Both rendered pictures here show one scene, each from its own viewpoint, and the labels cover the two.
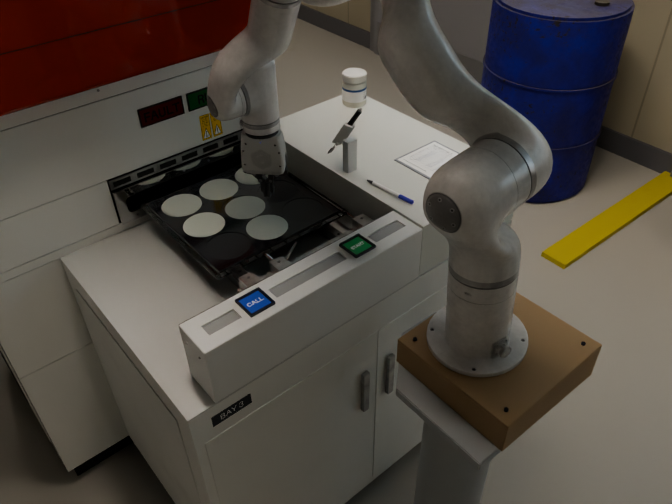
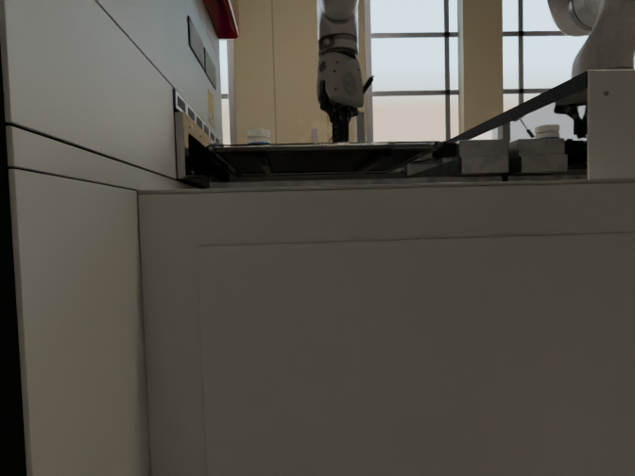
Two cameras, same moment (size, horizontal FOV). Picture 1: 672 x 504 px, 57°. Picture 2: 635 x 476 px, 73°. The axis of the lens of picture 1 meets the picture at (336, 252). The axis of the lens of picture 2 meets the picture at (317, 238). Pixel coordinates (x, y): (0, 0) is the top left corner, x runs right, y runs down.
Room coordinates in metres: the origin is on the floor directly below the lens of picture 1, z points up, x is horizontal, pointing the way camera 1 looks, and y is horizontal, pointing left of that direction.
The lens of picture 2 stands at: (0.76, 0.93, 0.79)
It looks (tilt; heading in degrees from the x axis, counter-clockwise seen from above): 3 degrees down; 306
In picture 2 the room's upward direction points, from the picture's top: 2 degrees counter-clockwise
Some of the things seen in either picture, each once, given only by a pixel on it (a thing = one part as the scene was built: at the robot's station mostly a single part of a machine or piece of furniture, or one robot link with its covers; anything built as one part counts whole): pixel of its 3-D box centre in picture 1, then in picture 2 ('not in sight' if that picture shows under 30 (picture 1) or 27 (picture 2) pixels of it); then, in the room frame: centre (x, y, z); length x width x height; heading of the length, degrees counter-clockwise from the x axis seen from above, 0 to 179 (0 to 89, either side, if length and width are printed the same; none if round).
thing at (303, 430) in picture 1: (303, 350); (368, 386); (1.23, 0.10, 0.41); 0.96 x 0.64 x 0.82; 129
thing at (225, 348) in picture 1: (312, 298); (512, 157); (0.94, 0.05, 0.89); 0.55 x 0.09 x 0.14; 129
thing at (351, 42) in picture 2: (260, 123); (337, 49); (1.25, 0.16, 1.13); 0.09 x 0.08 x 0.03; 81
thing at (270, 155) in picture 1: (263, 147); (338, 80); (1.25, 0.16, 1.07); 0.10 x 0.07 x 0.11; 81
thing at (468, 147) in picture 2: (255, 288); (478, 148); (0.97, 0.17, 0.89); 0.08 x 0.03 x 0.03; 39
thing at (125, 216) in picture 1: (194, 177); (208, 164); (1.41, 0.38, 0.89); 0.44 x 0.02 x 0.10; 129
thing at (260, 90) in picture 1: (255, 89); (337, 8); (1.25, 0.16, 1.21); 0.09 x 0.08 x 0.13; 127
